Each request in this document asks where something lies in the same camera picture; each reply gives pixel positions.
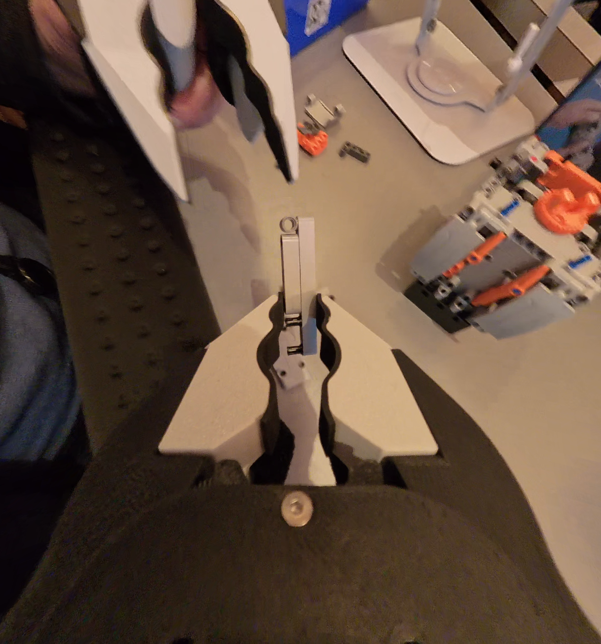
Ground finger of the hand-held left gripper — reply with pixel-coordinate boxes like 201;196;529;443
79;0;189;203
215;0;301;183

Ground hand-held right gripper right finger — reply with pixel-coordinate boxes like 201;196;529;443
315;293;439;461

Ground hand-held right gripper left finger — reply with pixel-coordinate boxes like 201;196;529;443
159;293;284;461

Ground long light grey holed beam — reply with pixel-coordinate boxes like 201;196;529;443
297;216;318;357

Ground short grey holed beam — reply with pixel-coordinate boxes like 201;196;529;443
279;232;302;329

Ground person's left hand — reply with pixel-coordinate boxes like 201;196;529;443
168;75;217;130

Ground blue bin with white label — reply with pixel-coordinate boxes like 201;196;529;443
284;0;370;57

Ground light grey curved panel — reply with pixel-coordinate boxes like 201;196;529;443
303;95;345;127

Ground orange curved panel piece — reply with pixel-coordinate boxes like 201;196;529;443
296;125;330;157

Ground dark grey bent beam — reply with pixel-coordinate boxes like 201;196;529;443
338;141;372;164

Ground metal stand bar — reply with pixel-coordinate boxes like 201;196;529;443
495;0;578;110
414;0;445;57

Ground white stand base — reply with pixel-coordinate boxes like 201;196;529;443
342;16;536;166

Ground grey and black toy vehicle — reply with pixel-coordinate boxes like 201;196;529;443
402;135;601;341

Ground person's grey trousers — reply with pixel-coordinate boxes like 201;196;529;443
0;185;82;466

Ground metal rod with knob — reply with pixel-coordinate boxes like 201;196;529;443
505;22;541;72

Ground pale wooden side board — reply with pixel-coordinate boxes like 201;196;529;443
469;0;601;104

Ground blue printed toy box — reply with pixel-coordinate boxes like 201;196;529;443
536;63;601;197

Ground black strap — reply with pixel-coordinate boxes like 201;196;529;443
0;249;56;299

